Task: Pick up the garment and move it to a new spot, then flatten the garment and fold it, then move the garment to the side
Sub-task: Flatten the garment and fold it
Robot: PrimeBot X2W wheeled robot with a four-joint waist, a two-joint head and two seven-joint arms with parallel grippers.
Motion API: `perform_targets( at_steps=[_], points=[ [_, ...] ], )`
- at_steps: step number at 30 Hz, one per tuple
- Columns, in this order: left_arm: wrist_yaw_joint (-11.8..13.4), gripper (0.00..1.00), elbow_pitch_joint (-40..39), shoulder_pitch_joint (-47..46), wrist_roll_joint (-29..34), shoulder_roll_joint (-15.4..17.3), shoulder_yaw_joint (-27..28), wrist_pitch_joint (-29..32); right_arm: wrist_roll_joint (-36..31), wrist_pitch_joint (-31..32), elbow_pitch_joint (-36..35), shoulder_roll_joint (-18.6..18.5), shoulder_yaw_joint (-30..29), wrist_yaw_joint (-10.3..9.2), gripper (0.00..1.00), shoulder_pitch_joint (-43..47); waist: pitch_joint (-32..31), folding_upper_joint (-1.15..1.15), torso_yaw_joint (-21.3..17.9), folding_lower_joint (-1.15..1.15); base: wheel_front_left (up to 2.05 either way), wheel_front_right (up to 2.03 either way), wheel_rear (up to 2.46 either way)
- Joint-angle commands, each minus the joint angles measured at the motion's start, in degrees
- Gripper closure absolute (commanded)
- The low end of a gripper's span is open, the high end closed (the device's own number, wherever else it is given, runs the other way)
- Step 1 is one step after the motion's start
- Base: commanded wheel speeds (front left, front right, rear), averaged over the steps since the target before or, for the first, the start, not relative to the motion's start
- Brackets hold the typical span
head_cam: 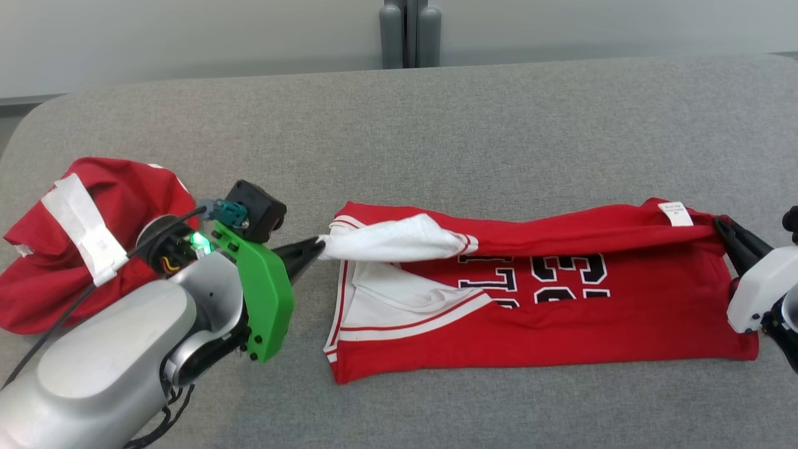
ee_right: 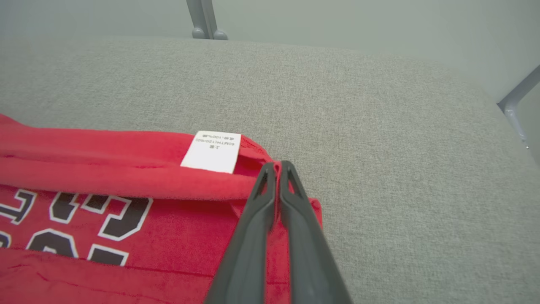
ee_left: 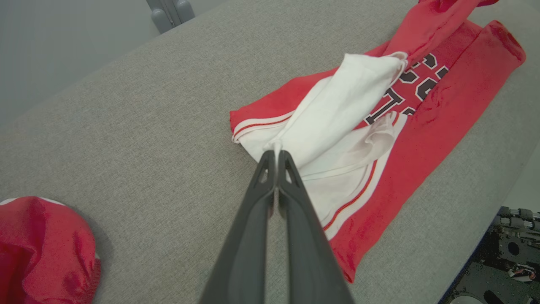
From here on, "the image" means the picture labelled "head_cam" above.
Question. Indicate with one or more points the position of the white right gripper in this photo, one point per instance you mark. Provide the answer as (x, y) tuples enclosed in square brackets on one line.
[(760, 287)]

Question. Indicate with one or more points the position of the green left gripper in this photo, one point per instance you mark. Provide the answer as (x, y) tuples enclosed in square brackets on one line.
[(265, 299)]

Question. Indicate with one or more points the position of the red shorts with white stripes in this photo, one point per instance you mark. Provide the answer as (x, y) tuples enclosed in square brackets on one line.
[(124, 193)]

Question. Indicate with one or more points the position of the red white basketball jersey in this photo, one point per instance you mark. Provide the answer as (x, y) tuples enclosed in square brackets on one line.
[(561, 330)]

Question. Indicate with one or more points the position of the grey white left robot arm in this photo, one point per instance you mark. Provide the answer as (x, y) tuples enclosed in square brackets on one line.
[(106, 362)]

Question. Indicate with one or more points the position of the black cylindrical left gripper motor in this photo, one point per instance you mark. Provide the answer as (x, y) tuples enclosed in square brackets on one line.
[(156, 234)]

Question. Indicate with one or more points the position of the white tape strip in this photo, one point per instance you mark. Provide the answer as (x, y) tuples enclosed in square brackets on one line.
[(75, 212)]

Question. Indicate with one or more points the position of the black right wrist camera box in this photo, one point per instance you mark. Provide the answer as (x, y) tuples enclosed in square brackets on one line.
[(792, 221)]

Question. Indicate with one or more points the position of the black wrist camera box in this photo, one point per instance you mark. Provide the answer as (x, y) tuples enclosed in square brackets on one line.
[(792, 221), (259, 209)]

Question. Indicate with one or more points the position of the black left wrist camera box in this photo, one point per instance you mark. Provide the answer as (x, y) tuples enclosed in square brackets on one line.
[(259, 209)]

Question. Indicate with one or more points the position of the grey partition post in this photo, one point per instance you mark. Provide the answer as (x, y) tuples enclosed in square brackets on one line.
[(393, 37)]

